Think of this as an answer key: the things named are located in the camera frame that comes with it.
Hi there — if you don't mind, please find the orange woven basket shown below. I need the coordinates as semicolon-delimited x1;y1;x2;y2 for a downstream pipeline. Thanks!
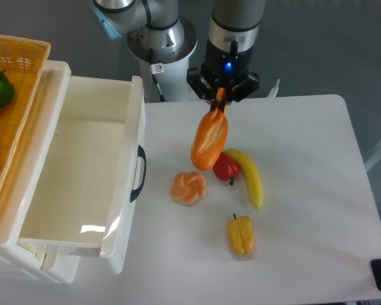
0;35;51;194

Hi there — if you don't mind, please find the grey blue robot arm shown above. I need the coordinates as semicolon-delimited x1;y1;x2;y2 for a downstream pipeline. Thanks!
91;1;266;109

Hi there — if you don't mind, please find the open upper white drawer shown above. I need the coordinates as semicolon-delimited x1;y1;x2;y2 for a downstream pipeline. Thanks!
19;76;147;283

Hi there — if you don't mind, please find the red bell pepper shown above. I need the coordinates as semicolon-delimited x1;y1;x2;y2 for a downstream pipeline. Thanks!
213;152;241;186

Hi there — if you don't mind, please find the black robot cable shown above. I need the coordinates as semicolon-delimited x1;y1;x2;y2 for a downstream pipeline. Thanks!
148;48;168;103

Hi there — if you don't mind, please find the white plastic drawer cabinet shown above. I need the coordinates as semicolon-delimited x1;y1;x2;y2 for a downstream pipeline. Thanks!
0;60;79;283

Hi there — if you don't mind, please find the yellow bell pepper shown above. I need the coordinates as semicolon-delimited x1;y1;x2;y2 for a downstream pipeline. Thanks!
226;213;255;255

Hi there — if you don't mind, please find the yellow banana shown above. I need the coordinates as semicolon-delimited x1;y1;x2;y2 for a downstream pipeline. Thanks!
225;149;264;209

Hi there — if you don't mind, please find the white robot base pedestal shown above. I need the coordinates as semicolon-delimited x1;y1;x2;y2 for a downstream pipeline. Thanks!
127;16;197;103

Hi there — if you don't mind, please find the long orange bread loaf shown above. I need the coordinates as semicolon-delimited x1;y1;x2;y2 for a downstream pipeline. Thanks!
190;88;229;171

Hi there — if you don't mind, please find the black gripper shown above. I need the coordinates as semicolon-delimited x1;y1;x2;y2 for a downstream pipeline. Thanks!
187;39;260;112

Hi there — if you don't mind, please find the round knotted bread roll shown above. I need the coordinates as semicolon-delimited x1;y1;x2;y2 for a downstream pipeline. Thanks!
169;172;207;205

